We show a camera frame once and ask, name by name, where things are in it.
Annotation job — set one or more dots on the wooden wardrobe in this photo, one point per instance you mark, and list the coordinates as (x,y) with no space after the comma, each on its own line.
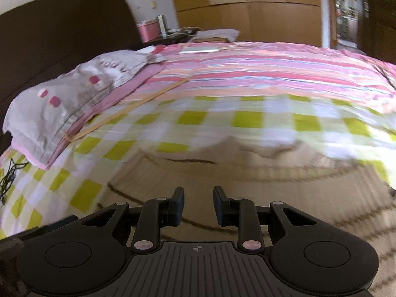
(247,3)

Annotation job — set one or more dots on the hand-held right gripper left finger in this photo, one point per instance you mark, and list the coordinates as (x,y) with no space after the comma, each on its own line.
(177,205)

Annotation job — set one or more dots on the pink storage box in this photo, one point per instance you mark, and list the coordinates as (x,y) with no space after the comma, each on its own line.
(148,31)

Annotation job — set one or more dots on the grey pillow with pink print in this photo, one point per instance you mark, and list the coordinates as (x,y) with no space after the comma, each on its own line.
(62,99)

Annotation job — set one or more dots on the white flat book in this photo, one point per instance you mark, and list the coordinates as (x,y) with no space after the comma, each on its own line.
(199,49)

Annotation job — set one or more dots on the dark nightstand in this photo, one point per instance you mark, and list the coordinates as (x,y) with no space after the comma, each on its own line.
(164,40)

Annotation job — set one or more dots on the grey folded cloth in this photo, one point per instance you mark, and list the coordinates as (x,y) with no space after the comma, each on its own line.
(216,34)

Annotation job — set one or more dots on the dark brown headboard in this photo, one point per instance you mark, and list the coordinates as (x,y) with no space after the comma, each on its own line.
(55,37)

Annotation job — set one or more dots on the yellow-green checked bed sheet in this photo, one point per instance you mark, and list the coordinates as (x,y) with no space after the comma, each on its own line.
(201,119)

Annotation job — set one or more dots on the brown wooden door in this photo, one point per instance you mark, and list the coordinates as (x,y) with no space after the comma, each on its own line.
(380,15)

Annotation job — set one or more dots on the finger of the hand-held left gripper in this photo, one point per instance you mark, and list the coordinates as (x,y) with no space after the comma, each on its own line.
(58,223)

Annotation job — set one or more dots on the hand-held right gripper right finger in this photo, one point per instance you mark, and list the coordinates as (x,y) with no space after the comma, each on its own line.
(219,205)

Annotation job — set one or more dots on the pink striped blanket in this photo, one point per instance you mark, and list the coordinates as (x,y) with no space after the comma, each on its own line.
(263,71)

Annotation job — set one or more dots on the beige brown-striped knit sweater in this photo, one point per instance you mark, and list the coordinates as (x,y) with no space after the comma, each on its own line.
(278,185)

